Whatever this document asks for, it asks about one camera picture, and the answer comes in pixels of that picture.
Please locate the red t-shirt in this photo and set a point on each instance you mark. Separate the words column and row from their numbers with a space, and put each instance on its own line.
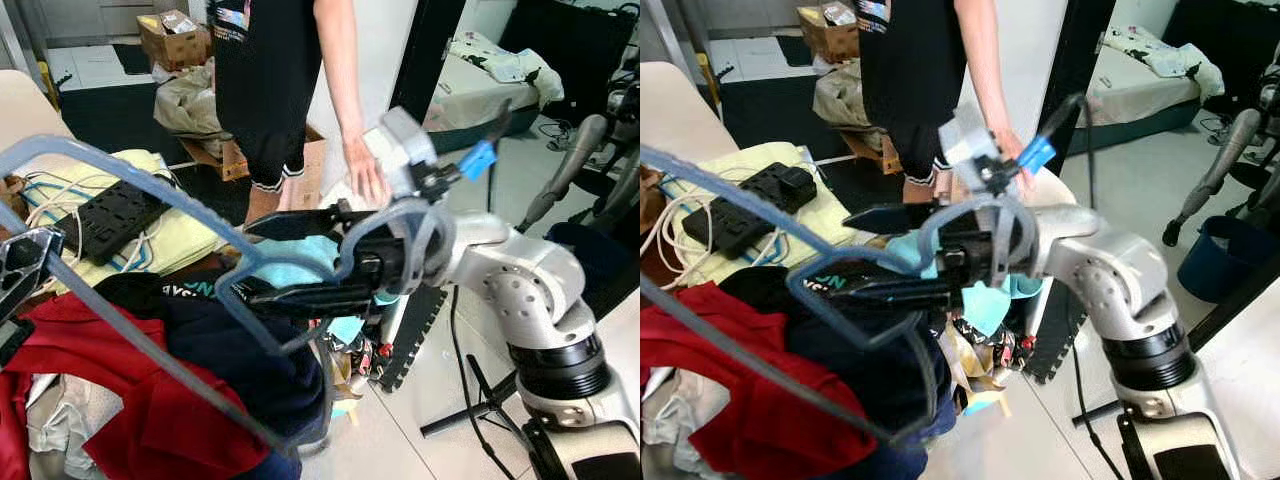
column 130, row 400
column 760, row 420

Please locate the dark blue bin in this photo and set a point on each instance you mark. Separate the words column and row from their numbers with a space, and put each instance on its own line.
column 590, row 250
column 1225, row 260

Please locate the colourful printed bag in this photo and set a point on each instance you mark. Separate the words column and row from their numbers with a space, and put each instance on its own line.
column 355, row 355
column 985, row 350

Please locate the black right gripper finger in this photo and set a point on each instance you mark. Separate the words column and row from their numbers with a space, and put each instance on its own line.
column 905, row 218
column 320, row 300
column 900, row 295
column 310, row 222

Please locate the person's left forearm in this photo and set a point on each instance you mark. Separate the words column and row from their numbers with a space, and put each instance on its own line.
column 985, row 60
column 340, row 70

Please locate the pale yellow towel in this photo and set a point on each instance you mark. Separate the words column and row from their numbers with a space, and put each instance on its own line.
column 190, row 245
column 840, row 215

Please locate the grey humanoid robot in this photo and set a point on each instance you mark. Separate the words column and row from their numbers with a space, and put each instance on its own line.
column 575, row 160
column 1215, row 170

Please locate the flat brown cardboard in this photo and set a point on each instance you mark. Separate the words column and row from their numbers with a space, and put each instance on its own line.
column 310, row 165

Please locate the beige cloth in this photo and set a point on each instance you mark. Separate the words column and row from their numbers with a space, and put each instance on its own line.
column 672, row 435
column 60, row 430

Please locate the white patterned duvet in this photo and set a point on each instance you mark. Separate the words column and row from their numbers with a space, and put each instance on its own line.
column 1170, row 60
column 510, row 65

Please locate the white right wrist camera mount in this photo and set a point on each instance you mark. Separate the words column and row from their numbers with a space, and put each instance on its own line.
column 400, row 140
column 965, row 135

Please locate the person in black clothes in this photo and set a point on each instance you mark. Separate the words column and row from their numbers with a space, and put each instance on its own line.
column 905, row 80
column 260, row 80

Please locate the teal cloth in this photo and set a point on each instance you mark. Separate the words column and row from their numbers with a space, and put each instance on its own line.
column 985, row 305
column 300, row 265

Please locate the open cardboard box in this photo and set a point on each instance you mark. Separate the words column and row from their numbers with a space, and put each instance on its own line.
column 830, row 40
column 175, row 50

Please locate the person's left hand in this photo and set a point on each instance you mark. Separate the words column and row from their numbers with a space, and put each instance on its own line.
column 1015, row 150
column 365, row 170

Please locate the beige plastic bag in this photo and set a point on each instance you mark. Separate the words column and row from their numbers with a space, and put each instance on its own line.
column 190, row 105
column 845, row 100

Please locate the navy blue garment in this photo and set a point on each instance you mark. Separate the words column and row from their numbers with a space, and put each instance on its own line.
column 250, row 370
column 860, row 370

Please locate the bed with white sheet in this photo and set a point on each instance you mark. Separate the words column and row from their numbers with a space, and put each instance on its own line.
column 470, row 100
column 1130, row 100

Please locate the black power strip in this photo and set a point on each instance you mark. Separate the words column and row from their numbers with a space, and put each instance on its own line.
column 115, row 215
column 730, row 225

